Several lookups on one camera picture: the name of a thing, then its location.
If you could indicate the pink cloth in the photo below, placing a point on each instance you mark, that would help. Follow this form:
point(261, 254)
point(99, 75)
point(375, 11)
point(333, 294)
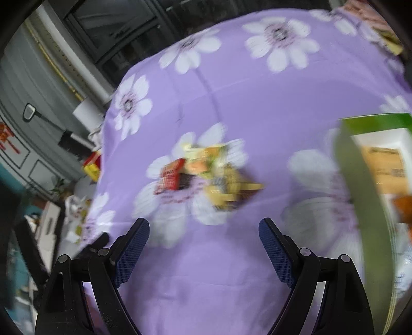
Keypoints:
point(360, 9)

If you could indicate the purple floral blanket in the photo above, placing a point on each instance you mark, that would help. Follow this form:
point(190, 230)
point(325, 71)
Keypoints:
point(241, 112)

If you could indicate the red yellow box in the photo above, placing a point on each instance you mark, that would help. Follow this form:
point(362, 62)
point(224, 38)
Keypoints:
point(92, 166)

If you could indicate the dark stand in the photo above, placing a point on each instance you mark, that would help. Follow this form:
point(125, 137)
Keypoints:
point(32, 254)

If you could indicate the dark glass cabinet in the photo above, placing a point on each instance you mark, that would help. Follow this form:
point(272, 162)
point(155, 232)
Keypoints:
point(122, 29)

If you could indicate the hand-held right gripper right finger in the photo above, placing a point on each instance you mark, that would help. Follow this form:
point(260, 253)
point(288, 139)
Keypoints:
point(275, 251)

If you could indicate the white plastic bags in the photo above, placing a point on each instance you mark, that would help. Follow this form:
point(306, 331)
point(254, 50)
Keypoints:
point(75, 212)

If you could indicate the small green plant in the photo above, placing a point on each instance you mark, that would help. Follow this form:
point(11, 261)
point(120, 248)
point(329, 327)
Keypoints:
point(58, 188)

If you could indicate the yellow printed cloth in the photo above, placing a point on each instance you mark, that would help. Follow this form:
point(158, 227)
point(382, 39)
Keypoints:
point(391, 42)

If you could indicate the white paper roll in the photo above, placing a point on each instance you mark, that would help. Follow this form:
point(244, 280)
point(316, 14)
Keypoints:
point(87, 113)

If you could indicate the orange snack packet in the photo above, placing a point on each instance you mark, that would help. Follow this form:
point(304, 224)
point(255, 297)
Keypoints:
point(404, 207)

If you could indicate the red wall decoration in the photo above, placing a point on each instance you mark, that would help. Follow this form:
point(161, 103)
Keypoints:
point(8, 138)

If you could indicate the pile of mixed snack packets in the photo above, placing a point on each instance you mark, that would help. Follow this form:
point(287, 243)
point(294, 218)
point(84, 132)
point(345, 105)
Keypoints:
point(222, 186)

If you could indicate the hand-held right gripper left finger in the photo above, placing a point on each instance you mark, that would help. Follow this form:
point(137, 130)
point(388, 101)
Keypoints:
point(133, 248)

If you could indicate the green cardboard box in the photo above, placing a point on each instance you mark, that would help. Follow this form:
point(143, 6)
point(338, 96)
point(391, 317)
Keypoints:
point(357, 180)

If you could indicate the white red-edged snack packet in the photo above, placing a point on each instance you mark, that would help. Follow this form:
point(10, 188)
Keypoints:
point(402, 273)

